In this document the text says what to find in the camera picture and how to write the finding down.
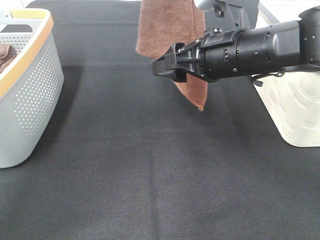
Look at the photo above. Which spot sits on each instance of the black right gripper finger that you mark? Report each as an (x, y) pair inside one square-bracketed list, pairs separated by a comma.
[(174, 53), (162, 67)]

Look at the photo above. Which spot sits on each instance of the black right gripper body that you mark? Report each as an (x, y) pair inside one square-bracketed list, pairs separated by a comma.
[(211, 57)]

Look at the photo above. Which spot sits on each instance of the brown microfibre towel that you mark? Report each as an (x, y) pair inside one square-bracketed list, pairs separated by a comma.
[(166, 22)]

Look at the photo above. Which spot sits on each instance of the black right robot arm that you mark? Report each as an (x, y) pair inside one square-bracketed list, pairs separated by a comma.
[(292, 46)]

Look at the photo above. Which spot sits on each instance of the white basket with grey rim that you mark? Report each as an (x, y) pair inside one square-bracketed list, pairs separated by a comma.
[(293, 100)]

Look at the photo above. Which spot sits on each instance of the black table cloth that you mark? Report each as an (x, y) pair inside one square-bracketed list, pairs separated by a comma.
[(125, 156)]

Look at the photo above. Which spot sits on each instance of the grey perforated laundry basket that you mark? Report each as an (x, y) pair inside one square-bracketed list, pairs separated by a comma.
[(30, 84)]

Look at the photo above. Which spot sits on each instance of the brown towels in basket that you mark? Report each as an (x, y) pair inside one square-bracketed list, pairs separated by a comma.
[(7, 55)]

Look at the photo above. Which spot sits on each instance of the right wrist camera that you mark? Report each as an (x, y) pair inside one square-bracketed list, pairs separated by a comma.
[(233, 15)]

